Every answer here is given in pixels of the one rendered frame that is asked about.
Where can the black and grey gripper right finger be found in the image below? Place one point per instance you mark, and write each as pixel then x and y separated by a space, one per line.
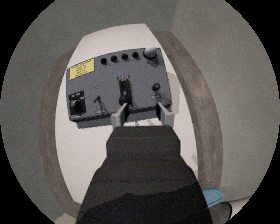
pixel 166 117

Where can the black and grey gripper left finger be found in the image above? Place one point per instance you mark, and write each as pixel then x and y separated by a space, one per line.
pixel 119 118

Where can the grey control console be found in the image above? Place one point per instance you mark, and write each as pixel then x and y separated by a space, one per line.
pixel 93 91

